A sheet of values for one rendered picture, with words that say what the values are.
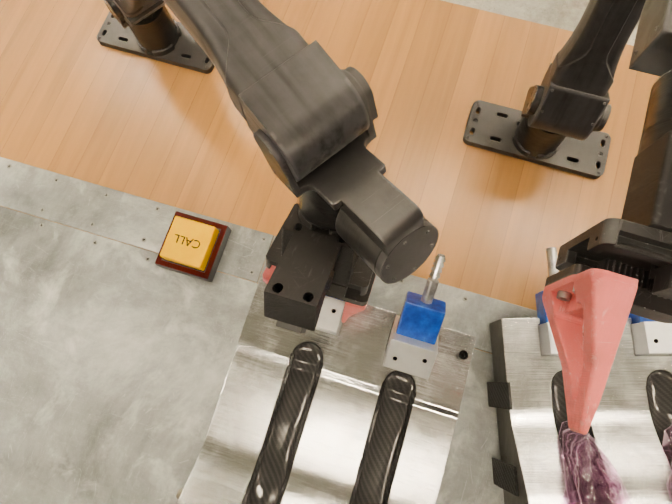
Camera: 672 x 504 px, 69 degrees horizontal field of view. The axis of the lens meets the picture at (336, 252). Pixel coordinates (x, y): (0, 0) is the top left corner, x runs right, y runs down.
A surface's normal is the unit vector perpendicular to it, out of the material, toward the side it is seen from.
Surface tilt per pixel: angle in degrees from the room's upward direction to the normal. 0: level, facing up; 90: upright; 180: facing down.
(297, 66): 9
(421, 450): 3
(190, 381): 0
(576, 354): 20
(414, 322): 37
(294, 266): 29
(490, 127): 0
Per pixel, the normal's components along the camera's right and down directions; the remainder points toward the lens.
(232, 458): 0.01, -0.43
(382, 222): -0.24, -0.47
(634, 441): -0.04, -0.65
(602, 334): -0.16, 0.12
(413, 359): -0.22, 0.35
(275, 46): 0.06, -0.13
